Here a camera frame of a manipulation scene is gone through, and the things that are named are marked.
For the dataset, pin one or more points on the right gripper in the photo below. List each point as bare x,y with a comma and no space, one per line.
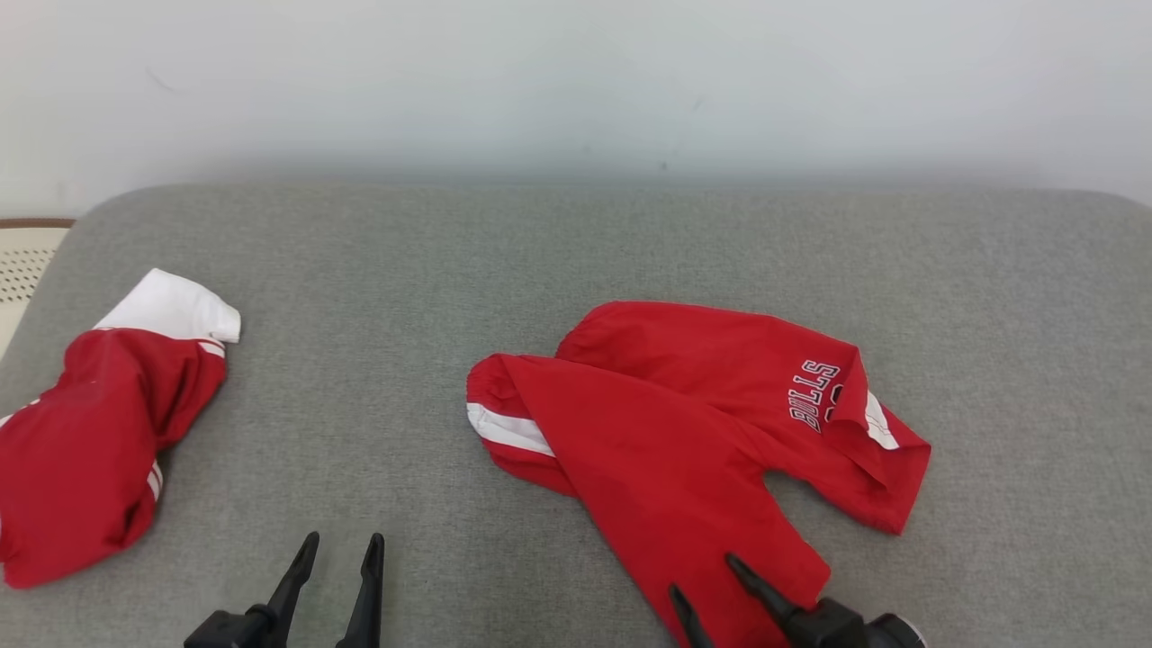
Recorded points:
837,625

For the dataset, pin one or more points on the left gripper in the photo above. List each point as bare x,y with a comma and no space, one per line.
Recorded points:
229,632

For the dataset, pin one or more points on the red shorts white stripes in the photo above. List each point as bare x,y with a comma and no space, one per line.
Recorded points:
666,450

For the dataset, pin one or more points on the red basketball jersey white sleeves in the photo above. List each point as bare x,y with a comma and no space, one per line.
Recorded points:
72,450

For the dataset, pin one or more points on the grey fabric sofa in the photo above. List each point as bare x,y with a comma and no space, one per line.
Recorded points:
360,405

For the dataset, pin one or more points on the cream perforated laundry basket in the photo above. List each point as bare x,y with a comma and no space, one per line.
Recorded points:
22,270

